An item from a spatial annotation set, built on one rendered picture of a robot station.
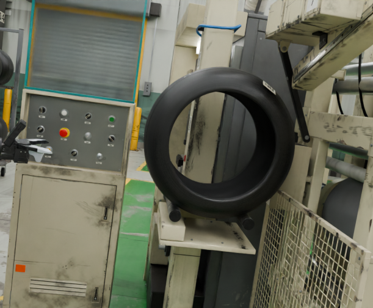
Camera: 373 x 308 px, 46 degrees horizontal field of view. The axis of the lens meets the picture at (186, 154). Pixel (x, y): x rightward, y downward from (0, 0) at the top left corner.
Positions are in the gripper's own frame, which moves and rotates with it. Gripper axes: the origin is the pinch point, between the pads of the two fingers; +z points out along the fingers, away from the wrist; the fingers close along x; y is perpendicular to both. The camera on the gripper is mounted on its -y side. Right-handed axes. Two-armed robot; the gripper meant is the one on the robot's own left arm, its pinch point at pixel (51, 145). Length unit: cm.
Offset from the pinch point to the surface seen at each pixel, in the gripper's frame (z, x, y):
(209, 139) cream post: 67, 8, -12
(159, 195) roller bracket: 47, 9, 16
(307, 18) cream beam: 67, 56, -66
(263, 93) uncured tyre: 66, 43, -39
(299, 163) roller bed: 103, 28, -10
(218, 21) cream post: 63, 0, -62
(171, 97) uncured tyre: 35, 33, -31
